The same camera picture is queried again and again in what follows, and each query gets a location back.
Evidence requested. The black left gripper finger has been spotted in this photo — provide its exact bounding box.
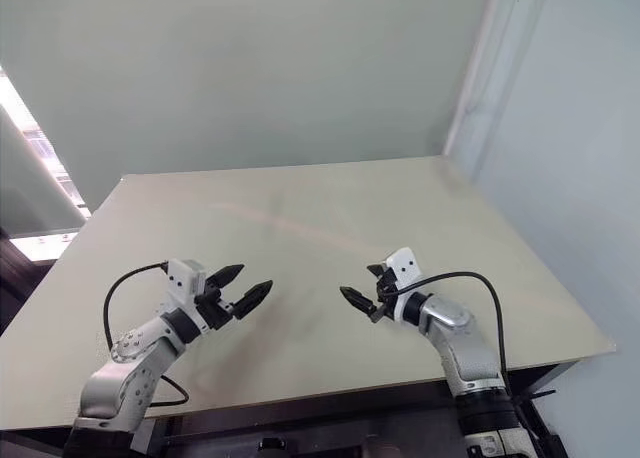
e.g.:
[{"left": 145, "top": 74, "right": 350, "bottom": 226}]
[
  {"left": 231, "top": 279, "right": 275, "bottom": 321},
  {"left": 205, "top": 263, "right": 247, "bottom": 291}
]

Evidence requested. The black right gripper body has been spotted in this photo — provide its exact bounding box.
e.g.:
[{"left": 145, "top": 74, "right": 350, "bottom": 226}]
[{"left": 372, "top": 266, "right": 402, "bottom": 323}]

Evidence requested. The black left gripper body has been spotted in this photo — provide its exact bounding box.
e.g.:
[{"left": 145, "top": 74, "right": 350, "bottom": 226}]
[{"left": 193, "top": 286, "right": 237, "bottom": 332}]

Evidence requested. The white window sill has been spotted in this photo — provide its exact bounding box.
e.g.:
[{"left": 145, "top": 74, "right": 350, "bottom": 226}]
[{"left": 8, "top": 229, "right": 80, "bottom": 262}]

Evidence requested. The dark brown cabinet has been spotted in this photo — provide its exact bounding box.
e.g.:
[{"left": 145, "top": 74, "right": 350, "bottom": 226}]
[{"left": 0, "top": 226, "right": 62, "bottom": 337}]

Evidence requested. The bright window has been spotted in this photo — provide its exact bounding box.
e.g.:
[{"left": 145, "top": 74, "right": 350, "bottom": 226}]
[{"left": 0, "top": 63, "right": 92, "bottom": 239}]

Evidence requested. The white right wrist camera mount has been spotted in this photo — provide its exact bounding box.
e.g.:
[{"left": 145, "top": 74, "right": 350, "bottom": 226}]
[{"left": 383, "top": 247, "right": 427, "bottom": 325}]

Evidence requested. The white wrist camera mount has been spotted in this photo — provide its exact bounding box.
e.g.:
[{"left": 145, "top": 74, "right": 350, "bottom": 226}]
[
  {"left": 162, "top": 258, "right": 214, "bottom": 336},
  {"left": 383, "top": 247, "right": 427, "bottom": 325}
]

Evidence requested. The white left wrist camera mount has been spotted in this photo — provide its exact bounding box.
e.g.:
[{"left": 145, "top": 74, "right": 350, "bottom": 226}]
[{"left": 162, "top": 258, "right": 214, "bottom": 336}]

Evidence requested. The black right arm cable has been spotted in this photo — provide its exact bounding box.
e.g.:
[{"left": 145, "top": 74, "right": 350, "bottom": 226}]
[{"left": 377, "top": 270, "right": 559, "bottom": 458}]

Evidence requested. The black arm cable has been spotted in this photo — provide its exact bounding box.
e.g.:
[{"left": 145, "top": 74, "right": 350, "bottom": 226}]
[
  {"left": 377, "top": 270, "right": 559, "bottom": 458},
  {"left": 102, "top": 262, "right": 191, "bottom": 409}
]

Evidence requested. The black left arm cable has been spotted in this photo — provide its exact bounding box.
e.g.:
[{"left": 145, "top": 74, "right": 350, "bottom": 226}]
[{"left": 102, "top": 262, "right": 191, "bottom": 409}]

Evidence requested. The black table frame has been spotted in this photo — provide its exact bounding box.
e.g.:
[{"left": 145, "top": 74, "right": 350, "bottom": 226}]
[{"left": 128, "top": 361, "right": 585, "bottom": 458}]

